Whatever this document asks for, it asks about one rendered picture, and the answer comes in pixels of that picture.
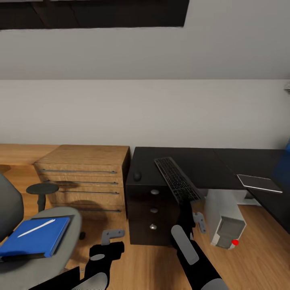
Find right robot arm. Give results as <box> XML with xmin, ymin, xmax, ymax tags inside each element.
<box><xmin>170</xmin><ymin>195</ymin><xmax>230</xmax><ymax>290</ymax></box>

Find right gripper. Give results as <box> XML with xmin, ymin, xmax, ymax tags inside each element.
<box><xmin>179</xmin><ymin>195</ymin><xmax>196</xmax><ymax>228</ymax></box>

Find pen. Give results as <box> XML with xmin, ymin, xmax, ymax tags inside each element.
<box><xmin>21</xmin><ymin>218</ymin><xmax>55</xmax><ymax>236</ymax></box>

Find swivel chair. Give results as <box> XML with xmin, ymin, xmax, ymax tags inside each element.
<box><xmin>0</xmin><ymin>172</ymin><xmax>86</xmax><ymax>290</ymax></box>

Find keyboard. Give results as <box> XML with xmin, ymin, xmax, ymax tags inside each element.
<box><xmin>154</xmin><ymin>157</ymin><xmax>206</xmax><ymax>204</ymax></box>

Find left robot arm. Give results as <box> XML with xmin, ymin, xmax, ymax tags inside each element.
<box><xmin>29</xmin><ymin>229</ymin><xmax>126</xmax><ymax>290</ymax></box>

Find notebook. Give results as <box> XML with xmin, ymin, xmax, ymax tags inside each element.
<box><xmin>237</xmin><ymin>174</ymin><xmax>282</xmax><ymax>193</ymax></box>

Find mouse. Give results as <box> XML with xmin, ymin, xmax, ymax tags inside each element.
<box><xmin>133</xmin><ymin>171</ymin><xmax>141</xmax><ymax>180</ymax></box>

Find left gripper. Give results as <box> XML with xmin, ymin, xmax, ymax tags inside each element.
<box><xmin>89</xmin><ymin>242</ymin><xmax>124</xmax><ymax>261</ymax></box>

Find folder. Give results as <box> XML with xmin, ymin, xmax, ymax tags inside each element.
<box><xmin>0</xmin><ymin>217</ymin><xmax>70</xmax><ymax>262</ymax></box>

